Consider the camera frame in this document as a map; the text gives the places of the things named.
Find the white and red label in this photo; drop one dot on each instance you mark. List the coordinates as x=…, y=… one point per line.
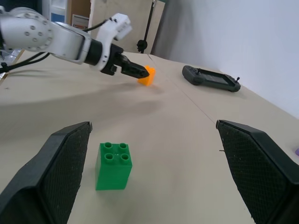
x=80, y=22

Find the black handheld controller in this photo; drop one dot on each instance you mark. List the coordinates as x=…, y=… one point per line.
x=210, y=80

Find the purple toy building cube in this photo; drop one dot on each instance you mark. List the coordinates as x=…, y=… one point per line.
x=297, y=151

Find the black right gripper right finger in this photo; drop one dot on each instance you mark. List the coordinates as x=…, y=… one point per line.
x=259, y=172

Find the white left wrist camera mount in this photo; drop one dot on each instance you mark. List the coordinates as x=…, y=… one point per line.
x=116, y=23

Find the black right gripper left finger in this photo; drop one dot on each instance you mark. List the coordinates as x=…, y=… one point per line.
x=42, y=177

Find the green toy building cube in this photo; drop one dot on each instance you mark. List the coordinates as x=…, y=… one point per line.
x=113, y=171

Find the light wooden board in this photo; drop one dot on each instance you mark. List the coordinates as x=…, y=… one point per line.
x=126, y=14

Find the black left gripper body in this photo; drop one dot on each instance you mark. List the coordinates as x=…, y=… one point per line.
x=115, y=52

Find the black stand pole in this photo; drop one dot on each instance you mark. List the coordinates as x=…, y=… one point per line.
x=143, y=43

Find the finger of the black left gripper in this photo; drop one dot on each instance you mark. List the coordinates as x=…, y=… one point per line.
x=133, y=72
x=130, y=63

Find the orange toy building cube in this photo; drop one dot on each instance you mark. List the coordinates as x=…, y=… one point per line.
x=147, y=78

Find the brown cardboard box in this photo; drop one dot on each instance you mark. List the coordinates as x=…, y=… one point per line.
x=78, y=8

